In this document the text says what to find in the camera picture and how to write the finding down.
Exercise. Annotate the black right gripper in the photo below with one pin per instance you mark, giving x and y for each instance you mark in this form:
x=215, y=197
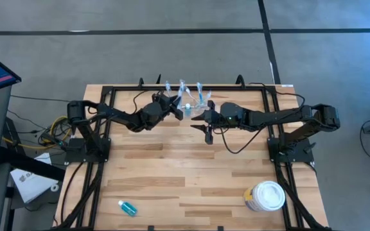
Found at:
x=211, y=120

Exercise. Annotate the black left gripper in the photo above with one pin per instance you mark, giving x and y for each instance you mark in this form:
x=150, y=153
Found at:
x=169, y=104

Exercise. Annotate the small teal mouthwash bottle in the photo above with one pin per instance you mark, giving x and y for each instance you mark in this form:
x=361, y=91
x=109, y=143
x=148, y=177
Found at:
x=188, y=108
x=128, y=209

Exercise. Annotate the clear toothbrush holder cup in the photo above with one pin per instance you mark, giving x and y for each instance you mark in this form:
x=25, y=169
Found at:
x=189, y=92

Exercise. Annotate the blue toothbrush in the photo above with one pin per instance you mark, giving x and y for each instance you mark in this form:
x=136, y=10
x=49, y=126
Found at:
x=199, y=91
x=168, y=88

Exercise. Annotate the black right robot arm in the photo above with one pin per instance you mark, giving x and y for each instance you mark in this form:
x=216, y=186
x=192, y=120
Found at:
x=284, y=117

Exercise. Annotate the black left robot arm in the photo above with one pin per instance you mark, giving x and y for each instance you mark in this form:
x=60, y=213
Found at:
x=120, y=115

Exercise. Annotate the clear acrylic organizer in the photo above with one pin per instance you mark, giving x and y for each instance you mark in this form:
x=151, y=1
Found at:
x=194, y=109

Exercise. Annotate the wipes canister white lid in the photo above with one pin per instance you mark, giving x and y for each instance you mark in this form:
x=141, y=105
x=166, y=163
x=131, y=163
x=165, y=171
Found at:
x=268, y=195

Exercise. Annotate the white tape roll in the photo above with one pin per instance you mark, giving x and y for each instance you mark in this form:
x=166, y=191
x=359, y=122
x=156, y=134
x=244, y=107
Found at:
x=51, y=187

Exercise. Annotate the black beam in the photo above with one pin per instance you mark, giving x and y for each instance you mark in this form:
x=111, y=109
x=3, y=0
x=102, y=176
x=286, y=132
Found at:
x=27, y=163

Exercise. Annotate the white paper sheet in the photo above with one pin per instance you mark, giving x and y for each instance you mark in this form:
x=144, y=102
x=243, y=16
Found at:
x=31, y=186

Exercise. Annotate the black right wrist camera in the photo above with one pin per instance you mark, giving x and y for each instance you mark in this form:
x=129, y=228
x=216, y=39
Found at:
x=215, y=119

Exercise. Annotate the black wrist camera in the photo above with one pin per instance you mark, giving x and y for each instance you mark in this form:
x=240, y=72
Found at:
x=162, y=99
x=215, y=119

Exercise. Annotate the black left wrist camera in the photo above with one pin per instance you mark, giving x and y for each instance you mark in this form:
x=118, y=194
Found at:
x=162, y=99

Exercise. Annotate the black aluminium table frame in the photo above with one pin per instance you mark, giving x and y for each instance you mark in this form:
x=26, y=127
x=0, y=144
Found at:
x=210, y=88

